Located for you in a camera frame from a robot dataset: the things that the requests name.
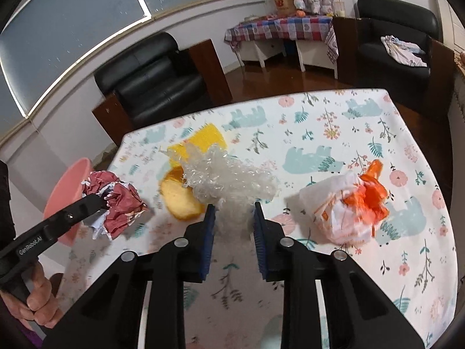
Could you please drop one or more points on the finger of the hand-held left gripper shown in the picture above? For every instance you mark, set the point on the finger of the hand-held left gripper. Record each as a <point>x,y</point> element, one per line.
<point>80,211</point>

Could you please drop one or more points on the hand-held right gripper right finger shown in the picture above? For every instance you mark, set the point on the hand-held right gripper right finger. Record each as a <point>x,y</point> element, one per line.
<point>259,240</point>

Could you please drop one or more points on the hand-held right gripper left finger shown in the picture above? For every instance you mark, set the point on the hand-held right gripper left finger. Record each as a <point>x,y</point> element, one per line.
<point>209,240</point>

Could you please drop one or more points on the pink plastic bucket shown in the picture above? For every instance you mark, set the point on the pink plastic bucket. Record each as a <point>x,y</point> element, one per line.
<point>65,185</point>

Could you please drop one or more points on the red paper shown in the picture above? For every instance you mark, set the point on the red paper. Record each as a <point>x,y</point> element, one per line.
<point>120,203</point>

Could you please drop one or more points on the yellow foam net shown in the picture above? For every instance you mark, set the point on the yellow foam net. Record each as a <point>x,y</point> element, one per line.
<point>207,138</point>
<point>178,196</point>

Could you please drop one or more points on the clear bubble wrap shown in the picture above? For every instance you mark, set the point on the clear bubble wrap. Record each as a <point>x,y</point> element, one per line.
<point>229,178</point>

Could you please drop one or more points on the white orange plastic bag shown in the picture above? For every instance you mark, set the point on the white orange plastic bag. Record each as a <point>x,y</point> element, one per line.
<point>338,207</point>

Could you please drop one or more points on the person's left hand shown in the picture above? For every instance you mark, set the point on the person's left hand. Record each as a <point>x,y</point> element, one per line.
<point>41,298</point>

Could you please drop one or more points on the floral bear print tablecloth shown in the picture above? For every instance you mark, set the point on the floral bear print tablecloth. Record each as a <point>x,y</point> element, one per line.
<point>327,123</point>

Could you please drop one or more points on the black leather armchair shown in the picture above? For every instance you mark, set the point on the black leather armchair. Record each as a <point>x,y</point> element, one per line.
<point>152,87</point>
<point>392,11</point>

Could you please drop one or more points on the frosted glass window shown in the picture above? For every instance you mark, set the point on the frosted glass window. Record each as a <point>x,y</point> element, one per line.
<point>72,25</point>

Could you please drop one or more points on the white desk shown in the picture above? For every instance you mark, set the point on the white desk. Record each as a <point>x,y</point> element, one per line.
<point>254,49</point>

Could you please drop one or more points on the plaid tablecloth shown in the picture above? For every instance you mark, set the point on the plaid tablecloth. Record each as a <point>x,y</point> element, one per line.
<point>279,27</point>

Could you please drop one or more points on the small orange fruit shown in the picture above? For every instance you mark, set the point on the small orange fruit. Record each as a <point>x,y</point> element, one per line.
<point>300,13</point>

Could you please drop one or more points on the white printed garment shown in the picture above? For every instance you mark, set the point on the white printed garment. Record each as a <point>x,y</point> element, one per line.
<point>403,52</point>

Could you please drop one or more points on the brown paper bag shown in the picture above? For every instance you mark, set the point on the brown paper bag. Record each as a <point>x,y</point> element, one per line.
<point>283,2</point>

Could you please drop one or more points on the cup with straw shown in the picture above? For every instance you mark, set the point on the cup with straw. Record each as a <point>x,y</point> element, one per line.
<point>338,9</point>

